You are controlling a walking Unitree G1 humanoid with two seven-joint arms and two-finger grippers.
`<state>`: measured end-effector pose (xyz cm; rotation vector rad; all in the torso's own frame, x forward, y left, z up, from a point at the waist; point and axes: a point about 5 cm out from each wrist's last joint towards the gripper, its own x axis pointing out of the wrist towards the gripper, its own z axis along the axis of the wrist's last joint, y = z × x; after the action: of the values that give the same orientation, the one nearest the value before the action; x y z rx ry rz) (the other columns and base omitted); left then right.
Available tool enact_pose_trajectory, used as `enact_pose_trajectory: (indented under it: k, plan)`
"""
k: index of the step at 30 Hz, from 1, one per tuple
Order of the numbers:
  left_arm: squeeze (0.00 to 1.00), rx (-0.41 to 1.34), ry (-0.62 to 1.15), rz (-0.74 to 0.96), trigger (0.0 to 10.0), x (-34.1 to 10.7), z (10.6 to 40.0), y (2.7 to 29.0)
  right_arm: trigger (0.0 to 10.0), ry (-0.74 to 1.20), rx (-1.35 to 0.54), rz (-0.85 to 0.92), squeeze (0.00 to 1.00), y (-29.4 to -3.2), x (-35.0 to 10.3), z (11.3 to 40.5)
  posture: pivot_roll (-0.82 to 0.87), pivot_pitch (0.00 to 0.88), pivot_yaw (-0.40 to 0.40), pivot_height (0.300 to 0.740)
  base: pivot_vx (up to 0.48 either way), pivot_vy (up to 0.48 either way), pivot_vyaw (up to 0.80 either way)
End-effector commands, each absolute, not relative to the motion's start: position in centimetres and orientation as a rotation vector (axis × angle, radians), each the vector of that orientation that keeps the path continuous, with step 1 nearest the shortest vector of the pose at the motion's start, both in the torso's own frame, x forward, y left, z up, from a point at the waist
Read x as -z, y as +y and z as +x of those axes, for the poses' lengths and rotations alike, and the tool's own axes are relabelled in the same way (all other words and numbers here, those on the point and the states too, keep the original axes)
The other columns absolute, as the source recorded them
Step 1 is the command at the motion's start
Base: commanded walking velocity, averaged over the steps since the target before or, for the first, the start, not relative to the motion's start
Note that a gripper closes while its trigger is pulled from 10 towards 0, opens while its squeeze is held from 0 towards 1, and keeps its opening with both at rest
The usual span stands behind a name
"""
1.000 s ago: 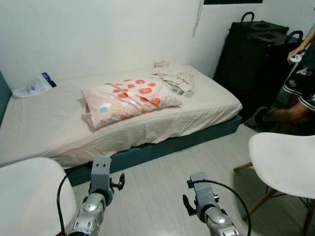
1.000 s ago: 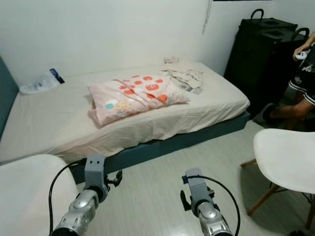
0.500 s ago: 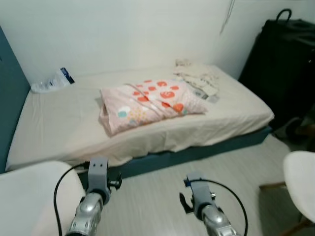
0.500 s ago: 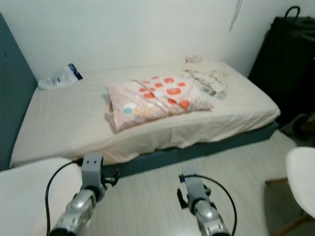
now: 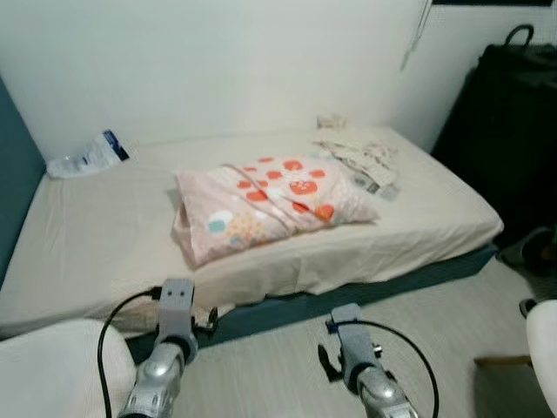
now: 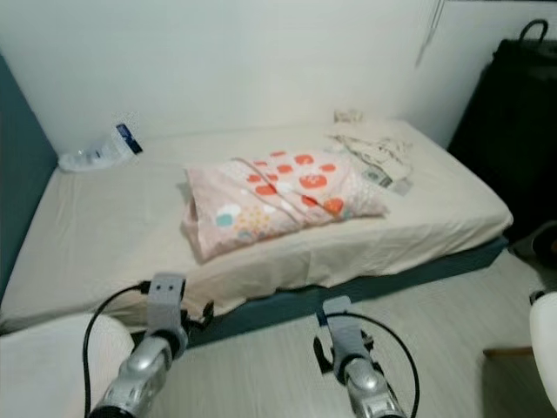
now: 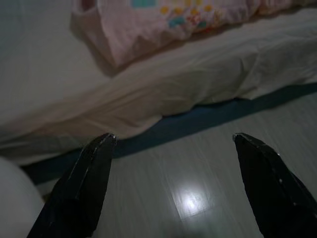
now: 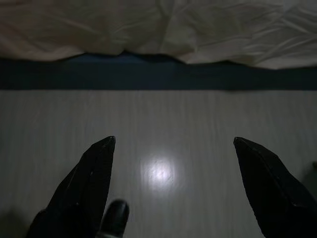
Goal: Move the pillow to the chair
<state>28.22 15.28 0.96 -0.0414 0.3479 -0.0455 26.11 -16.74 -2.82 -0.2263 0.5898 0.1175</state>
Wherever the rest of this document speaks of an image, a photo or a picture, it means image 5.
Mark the teal bed frame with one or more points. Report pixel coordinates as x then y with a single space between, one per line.
365 289

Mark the pink patterned pillow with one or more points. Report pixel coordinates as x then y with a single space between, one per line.
270 205

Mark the black suitcase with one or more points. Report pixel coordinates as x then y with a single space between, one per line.
509 131

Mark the beige sheeted bed mattress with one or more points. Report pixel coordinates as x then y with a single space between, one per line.
104 235

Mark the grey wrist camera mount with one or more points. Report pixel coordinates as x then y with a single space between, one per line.
352 340
176 309

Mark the white and blue plastic package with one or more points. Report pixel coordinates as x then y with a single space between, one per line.
87 158

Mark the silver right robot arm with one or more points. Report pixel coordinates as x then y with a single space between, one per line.
383 396

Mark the brown wooden board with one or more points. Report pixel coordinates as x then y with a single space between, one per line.
500 360

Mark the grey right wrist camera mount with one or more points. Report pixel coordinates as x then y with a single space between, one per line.
352 340

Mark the dark round floor object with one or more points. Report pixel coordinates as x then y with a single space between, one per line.
531 251

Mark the crumpled patterned cloth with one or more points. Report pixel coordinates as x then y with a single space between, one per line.
361 158

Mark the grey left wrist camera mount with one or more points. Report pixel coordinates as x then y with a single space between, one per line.
176 309

